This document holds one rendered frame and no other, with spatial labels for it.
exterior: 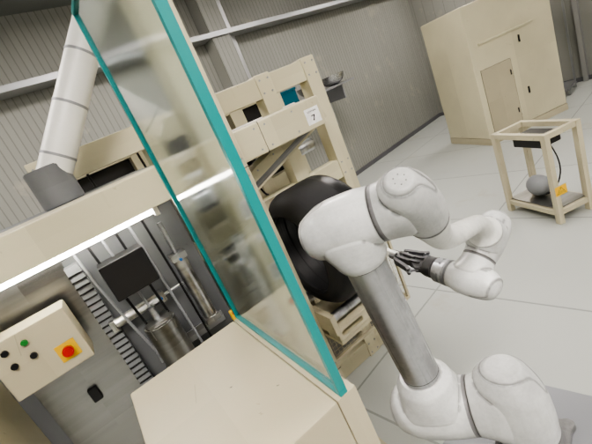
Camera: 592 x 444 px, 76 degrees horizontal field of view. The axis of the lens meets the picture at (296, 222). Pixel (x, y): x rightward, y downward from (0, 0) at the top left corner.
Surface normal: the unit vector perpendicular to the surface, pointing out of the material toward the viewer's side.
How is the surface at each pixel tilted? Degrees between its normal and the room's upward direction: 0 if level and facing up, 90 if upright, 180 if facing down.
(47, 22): 90
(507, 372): 5
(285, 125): 90
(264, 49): 90
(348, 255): 98
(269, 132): 90
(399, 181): 38
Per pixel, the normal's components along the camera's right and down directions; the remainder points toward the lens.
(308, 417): -0.38, -0.87
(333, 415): 0.52, 0.07
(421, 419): -0.47, 0.43
